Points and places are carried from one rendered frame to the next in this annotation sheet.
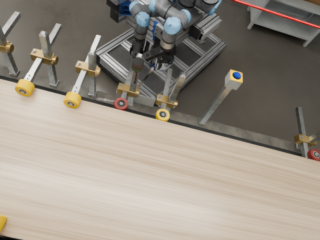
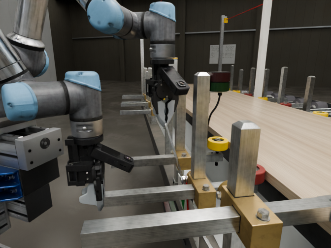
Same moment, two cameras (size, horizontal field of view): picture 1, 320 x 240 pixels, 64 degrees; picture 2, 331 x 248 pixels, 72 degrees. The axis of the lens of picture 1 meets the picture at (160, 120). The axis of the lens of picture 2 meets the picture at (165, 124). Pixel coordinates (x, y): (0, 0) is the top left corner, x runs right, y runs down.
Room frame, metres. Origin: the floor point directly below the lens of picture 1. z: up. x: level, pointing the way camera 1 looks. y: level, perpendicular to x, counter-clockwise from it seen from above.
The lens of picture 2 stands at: (0.98, 0.86, 1.20)
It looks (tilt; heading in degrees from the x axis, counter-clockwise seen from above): 15 degrees down; 273
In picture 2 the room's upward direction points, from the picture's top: straight up
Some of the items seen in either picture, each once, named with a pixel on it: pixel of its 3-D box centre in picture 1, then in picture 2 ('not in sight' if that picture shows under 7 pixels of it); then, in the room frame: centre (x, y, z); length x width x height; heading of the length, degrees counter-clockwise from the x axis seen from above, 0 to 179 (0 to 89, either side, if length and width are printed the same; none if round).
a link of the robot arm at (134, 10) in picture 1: (139, 11); (34, 99); (1.28, 0.39, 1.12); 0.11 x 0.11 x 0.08; 43
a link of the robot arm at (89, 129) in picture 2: (139, 33); (87, 128); (1.20, 0.33, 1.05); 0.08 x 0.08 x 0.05
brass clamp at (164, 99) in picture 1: (166, 101); (181, 156); (0.96, 0.01, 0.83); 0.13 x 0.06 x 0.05; 102
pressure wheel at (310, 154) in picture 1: (310, 157); not in sight; (1.02, -0.98, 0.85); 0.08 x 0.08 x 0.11
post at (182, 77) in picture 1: (172, 98); (179, 142); (0.97, -0.01, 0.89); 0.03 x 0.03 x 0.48; 12
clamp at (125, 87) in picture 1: (128, 91); (200, 187); (0.91, 0.25, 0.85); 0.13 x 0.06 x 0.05; 102
